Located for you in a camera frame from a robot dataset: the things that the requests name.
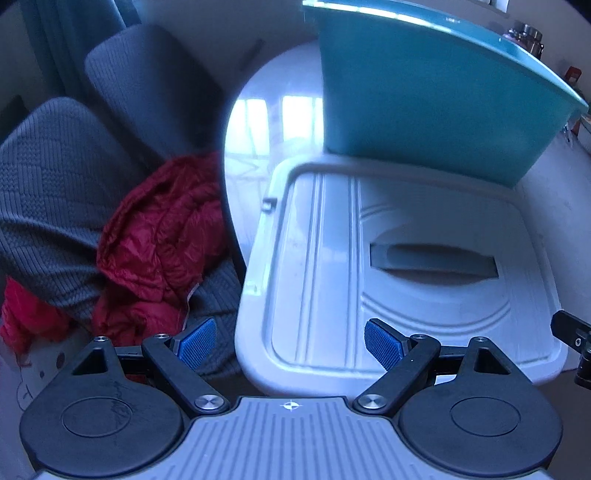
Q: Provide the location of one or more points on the red jacket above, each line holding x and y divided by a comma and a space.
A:
161, 240

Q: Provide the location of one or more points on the white storage box lid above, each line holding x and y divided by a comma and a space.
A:
332, 286

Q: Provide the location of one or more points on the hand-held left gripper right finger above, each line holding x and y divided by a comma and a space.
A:
383, 344

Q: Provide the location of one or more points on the stainless steel thermos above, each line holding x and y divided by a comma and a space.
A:
535, 39

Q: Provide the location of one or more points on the teal curtain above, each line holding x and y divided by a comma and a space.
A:
69, 37

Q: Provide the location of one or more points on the white printed cushion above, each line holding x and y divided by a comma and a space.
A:
41, 369

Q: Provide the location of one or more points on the grey fabric chair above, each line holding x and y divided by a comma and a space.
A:
152, 87
55, 194

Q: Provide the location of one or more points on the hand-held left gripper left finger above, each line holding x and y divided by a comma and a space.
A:
197, 344

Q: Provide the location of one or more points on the teal plastic storage box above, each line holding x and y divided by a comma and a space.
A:
425, 92

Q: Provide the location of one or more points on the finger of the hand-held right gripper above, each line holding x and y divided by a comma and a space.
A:
572, 330

